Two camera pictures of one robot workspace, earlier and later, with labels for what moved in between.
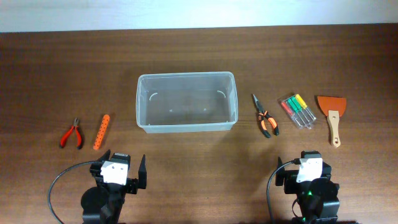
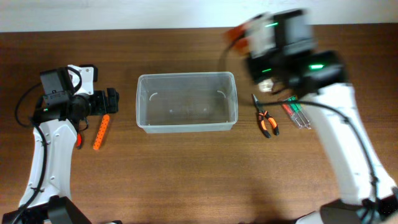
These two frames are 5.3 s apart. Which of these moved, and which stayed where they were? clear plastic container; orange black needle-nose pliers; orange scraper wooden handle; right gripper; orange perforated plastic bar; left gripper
Moved: orange scraper wooden handle; left gripper; right gripper
Stayed: clear plastic container; orange black needle-nose pliers; orange perforated plastic bar
